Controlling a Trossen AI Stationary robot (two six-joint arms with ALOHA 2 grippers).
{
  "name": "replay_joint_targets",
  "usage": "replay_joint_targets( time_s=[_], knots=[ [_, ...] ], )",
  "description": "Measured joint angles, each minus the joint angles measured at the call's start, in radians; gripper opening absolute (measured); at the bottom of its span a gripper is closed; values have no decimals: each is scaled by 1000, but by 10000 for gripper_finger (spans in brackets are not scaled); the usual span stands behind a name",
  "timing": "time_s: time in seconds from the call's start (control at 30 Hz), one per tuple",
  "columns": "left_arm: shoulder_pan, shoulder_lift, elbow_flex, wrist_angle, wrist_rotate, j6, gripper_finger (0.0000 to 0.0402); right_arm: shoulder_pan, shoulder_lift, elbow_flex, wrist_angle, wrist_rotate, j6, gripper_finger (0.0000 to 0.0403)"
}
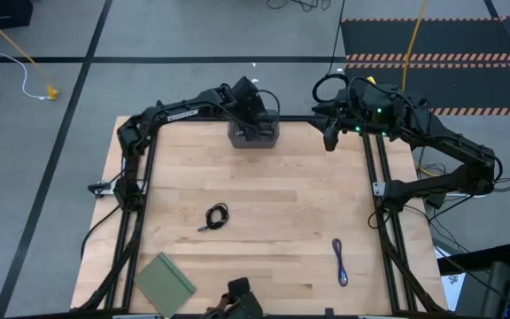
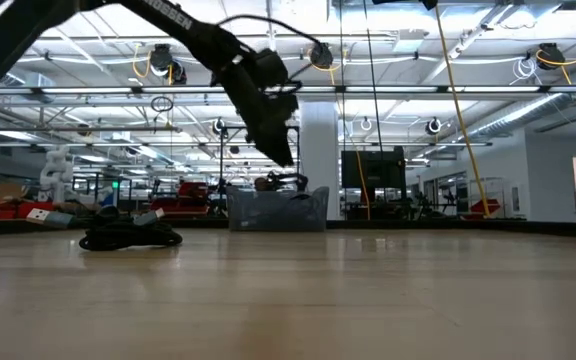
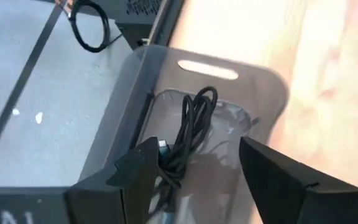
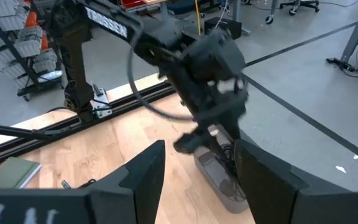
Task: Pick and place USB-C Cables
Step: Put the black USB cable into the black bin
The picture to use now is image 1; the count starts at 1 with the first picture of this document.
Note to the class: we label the yellow tag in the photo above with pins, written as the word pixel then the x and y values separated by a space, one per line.
pixel 371 80

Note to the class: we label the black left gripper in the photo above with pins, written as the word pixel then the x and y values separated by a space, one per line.
pixel 249 99

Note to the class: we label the green notebook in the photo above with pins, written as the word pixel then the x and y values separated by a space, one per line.
pixel 164 283

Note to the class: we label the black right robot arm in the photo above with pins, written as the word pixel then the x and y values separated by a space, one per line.
pixel 458 144

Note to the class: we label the black aluminium table frame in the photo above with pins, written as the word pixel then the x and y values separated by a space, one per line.
pixel 290 118

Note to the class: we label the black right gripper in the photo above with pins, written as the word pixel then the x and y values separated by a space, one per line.
pixel 343 111

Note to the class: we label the gray laptop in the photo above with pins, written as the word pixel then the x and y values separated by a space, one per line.
pixel 503 292

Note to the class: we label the gray plastic bin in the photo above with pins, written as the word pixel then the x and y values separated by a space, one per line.
pixel 255 142

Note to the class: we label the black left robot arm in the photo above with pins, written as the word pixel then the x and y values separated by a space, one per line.
pixel 180 111

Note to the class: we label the white paper sheet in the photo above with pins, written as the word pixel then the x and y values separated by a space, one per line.
pixel 452 283

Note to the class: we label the black hazard-striped floor mat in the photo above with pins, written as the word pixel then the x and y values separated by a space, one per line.
pixel 458 40

